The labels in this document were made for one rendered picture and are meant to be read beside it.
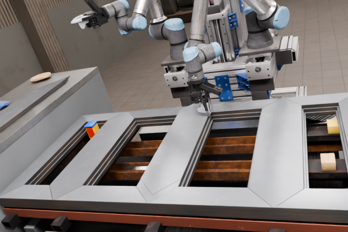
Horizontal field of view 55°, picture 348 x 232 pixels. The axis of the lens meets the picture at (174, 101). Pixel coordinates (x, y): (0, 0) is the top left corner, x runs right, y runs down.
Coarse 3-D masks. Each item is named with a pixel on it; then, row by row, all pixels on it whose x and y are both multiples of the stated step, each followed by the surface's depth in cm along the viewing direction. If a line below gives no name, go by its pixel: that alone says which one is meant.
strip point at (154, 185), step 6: (144, 180) 135; (150, 180) 134; (156, 180) 133; (162, 180) 132; (168, 180) 131; (174, 180) 130; (150, 186) 131; (156, 186) 130; (162, 186) 129; (156, 192) 127
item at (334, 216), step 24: (144, 120) 188; (168, 120) 182; (216, 120) 172; (240, 120) 168; (72, 144) 188; (120, 144) 173; (48, 168) 170; (96, 168) 154; (192, 168) 140; (144, 192) 129; (216, 216) 115; (240, 216) 112; (264, 216) 108; (288, 216) 105; (312, 216) 102; (336, 216) 100
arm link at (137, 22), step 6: (138, 0) 186; (144, 0) 186; (150, 0) 189; (138, 6) 186; (144, 6) 186; (138, 12) 185; (144, 12) 187; (132, 18) 186; (138, 18) 183; (144, 18) 185; (126, 24) 189; (132, 24) 185; (138, 24) 183; (144, 24) 186; (132, 30) 191; (138, 30) 187
